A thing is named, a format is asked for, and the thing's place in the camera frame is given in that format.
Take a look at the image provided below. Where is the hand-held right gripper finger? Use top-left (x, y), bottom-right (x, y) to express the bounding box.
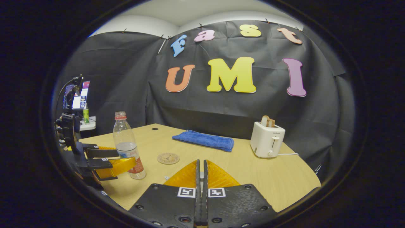
top-left (202, 159), bottom-right (279, 228)
top-left (128, 159), bottom-right (202, 228)

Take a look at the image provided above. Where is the clear plastic water bottle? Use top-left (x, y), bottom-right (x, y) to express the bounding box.
top-left (113, 111), bottom-right (146, 180)

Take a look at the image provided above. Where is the round wooden coaster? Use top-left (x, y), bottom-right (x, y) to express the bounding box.
top-left (157, 152), bottom-right (180, 165)

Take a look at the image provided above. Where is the white side table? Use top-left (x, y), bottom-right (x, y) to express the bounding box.
top-left (79, 117), bottom-right (97, 131)

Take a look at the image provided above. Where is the computer monitor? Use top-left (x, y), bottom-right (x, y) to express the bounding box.
top-left (63, 80), bottom-right (91, 111)

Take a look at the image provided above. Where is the blue towel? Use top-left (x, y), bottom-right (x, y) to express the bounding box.
top-left (172, 130), bottom-right (235, 153)

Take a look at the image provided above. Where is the white toaster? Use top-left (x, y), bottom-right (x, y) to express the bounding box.
top-left (250, 121), bottom-right (286, 158)

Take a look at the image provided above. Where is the black backdrop cloth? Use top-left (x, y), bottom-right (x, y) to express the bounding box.
top-left (52, 20), bottom-right (356, 182)

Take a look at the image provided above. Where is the toast slice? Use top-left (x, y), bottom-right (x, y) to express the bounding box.
top-left (260, 115), bottom-right (276, 128)

